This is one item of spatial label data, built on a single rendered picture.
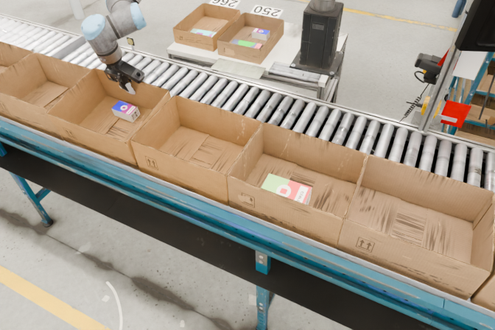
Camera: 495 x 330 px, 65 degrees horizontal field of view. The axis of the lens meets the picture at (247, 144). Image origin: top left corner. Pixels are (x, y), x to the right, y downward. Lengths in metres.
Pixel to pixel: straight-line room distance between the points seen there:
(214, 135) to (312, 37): 0.85
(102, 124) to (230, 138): 0.56
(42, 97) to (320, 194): 1.37
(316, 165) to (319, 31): 0.89
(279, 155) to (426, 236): 0.58
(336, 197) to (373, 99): 2.01
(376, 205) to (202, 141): 0.72
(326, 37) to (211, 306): 1.53
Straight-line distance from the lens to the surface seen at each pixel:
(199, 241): 1.63
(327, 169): 1.47
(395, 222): 1.42
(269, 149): 1.51
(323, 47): 2.18
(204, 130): 1.63
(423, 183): 1.41
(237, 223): 1.31
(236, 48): 2.29
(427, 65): 1.83
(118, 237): 2.49
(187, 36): 2.46
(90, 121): 1.81
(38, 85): 2.16
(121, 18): 1.50
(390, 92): 3.48
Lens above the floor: 2.00
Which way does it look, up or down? 45 degrees down
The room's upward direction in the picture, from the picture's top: 2 degrees counter-clockwise
